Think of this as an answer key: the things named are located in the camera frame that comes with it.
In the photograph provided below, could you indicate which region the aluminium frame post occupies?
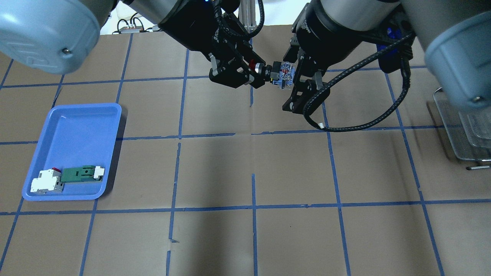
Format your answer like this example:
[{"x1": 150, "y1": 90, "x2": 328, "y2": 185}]
[{"x1": 238, "y1": 0, "x2": 257, "y2": 33}]

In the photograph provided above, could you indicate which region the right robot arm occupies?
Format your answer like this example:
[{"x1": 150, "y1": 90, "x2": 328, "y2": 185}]
[{"x1": 283, "y1": 0, "x2": 491, "y2": 111}]

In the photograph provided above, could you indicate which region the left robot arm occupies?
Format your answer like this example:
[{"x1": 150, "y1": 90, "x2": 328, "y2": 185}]
[{"x1": 0, "y1": 0, "x2": 272, "y2": 89}]

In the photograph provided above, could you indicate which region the red emergency push button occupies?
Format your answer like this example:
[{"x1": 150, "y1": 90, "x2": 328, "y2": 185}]
[{"x1": 249, "y1": 61, "x2": 296, "y2": 89}]

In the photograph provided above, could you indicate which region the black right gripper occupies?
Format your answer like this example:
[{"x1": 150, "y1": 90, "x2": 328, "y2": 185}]
[{"x1": 282, "y1": 4, "x2": 369, "y2": 115}]

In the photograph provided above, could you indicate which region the green terminal block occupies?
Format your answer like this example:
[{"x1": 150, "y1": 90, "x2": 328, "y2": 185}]
[{"x1": 60, "y1": 165, "x2": 105, "y2": 183}]

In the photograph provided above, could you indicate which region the white circuit breaker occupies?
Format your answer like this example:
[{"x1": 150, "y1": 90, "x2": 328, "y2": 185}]
[{"x1": 30, "y1": 168, "x2": 64, "y2": 194}]

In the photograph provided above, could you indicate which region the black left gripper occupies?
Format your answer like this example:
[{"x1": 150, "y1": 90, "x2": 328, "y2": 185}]
[{"x1": 158, "y1": 0, "x2": 269, "y2": 89}]

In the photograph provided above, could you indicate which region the black braided cable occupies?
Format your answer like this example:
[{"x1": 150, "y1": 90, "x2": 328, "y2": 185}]
[{"x1": 303, "y1": 15, "x2": 417, "y2": 133}]

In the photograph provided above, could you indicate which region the blue plastic tray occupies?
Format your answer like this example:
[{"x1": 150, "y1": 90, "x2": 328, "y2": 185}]
[{"x1": 22, "y1": 103, "x2": 122, "y2": 201}]

